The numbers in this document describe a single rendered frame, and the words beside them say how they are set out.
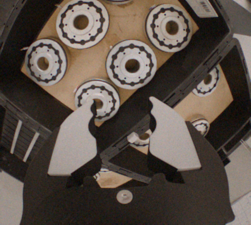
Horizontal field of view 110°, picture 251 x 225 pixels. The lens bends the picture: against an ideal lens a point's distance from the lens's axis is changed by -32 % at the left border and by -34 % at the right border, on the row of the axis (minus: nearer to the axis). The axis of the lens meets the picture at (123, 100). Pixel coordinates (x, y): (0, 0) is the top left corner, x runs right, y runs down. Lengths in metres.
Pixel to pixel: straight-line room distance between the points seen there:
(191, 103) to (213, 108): 0.10
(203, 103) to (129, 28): 0.30
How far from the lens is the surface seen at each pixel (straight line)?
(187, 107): 0.40
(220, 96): 0.47
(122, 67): 0.25
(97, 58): 0.29
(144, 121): 0.24
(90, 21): 0.25
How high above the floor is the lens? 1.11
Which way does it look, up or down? 61 degrees down
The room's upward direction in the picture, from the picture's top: 169 degrees clockwise
